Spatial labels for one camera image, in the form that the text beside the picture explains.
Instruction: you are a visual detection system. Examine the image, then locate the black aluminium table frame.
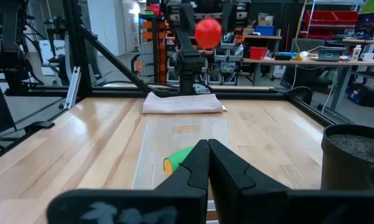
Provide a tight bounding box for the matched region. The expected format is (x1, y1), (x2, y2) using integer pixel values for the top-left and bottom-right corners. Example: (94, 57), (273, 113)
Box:
(0, 0), (343, 164)

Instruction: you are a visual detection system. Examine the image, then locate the yellow hanging cable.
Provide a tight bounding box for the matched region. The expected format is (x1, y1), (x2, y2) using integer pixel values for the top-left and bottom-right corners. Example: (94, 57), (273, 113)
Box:
(292, 0), (309, 62)

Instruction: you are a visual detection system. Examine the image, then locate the red toy tomato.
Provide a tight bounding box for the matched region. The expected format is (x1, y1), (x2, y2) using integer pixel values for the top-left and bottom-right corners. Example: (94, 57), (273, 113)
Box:
(194, 17), (223, 50)

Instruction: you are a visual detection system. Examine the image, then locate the black curved cable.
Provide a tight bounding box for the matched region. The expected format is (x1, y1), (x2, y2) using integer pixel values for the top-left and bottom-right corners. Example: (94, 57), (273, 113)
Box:
(286, 86), (314, 105)

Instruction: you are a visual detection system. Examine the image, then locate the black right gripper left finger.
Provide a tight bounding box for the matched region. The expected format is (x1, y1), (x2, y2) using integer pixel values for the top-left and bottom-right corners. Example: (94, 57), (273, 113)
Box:
(45, 139), (211, 224)

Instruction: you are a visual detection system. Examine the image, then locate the blue storage bin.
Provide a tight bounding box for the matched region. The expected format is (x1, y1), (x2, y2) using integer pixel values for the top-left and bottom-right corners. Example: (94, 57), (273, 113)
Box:
(254, 25), (277, 37)

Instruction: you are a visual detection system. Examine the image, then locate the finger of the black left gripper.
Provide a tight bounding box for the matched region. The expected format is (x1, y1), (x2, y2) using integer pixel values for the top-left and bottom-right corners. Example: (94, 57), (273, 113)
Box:
(175, 3), (200, 50)
(222, 1), (237, 35)

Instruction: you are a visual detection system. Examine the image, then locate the wooden background desk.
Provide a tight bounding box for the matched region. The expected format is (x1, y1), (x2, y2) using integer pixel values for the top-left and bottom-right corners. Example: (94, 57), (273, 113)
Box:
(241, 57), (374, 113)

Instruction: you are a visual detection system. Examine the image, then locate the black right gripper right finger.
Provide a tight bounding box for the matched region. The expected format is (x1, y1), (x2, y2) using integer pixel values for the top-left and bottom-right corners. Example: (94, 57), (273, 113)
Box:
(208, 139), (374, 224)

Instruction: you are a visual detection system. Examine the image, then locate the red plastic bin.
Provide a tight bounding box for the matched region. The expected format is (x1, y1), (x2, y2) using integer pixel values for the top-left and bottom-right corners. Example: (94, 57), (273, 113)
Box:
(249, 46), (268, 60)

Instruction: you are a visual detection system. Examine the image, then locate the black plant pot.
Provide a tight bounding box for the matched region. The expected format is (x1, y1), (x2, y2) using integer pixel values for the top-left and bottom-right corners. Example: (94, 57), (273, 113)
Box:
(320, 124), (374, 191)

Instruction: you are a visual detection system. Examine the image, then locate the grey laptop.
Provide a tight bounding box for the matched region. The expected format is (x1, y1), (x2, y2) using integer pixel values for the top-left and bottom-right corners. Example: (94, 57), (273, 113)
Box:
(307, 45), (346, 62)

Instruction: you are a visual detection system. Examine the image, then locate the white folded cloth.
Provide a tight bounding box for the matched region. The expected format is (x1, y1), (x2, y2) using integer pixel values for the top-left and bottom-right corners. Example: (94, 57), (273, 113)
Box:
(142, 91), (228, 115)

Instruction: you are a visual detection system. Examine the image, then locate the white hanging cable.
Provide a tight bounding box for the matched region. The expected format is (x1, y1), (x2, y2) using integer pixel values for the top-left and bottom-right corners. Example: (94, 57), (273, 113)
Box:
(321, 70), (339, 114)

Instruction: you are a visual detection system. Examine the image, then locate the green orange toy fruit piece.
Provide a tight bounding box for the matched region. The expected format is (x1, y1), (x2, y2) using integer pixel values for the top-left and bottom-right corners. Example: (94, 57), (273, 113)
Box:
(162, 146), (195, 175)

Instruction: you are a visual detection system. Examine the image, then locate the silver aluminium bracket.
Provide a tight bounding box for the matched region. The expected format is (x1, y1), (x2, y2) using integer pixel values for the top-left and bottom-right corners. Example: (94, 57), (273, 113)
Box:
(63, 66), (82, 110)

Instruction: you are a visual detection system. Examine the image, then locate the clear plastic tupperware container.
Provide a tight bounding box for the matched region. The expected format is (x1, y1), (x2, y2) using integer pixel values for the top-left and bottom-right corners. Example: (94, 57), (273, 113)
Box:
(131, 118), (233, 224)

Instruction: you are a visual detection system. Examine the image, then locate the grey office chair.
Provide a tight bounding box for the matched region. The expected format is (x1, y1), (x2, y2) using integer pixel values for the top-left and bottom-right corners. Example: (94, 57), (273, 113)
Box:
(281, 37), (334, 91)

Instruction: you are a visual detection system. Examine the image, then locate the black table edge clamp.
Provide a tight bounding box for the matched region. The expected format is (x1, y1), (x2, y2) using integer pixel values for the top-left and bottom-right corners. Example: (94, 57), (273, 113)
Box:
(24, 120), (55, 134)

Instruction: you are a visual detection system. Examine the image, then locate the rack with red bins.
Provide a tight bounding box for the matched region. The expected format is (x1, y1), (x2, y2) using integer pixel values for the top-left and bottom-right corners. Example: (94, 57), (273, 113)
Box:
(303, 0), (360, 41)

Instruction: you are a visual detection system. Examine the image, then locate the white plastic bottle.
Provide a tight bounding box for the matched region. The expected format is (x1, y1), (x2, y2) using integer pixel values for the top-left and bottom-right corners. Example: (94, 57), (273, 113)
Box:
(351, 44), (362, 62)

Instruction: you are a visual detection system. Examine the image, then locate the shelf with orange bins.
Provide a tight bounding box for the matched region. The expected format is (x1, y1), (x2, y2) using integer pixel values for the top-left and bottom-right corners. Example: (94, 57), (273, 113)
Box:
(139, 2), (246, 86)

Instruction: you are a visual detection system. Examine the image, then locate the cardboard box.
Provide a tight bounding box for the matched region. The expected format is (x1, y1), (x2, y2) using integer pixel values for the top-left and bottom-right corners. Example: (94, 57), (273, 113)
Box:
(257, 12), (274, 26)

